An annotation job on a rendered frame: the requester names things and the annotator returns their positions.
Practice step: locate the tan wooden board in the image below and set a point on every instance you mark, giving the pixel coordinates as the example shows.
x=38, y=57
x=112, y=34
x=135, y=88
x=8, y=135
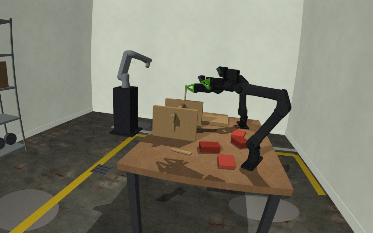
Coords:
x=197, y=105
x=185, y=123

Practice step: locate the tan flat square board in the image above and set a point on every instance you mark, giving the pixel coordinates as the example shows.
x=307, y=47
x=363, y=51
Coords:
x=215, y=119

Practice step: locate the tan wooden rail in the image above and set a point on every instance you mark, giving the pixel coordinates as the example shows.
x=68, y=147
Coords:
x=173, y=116

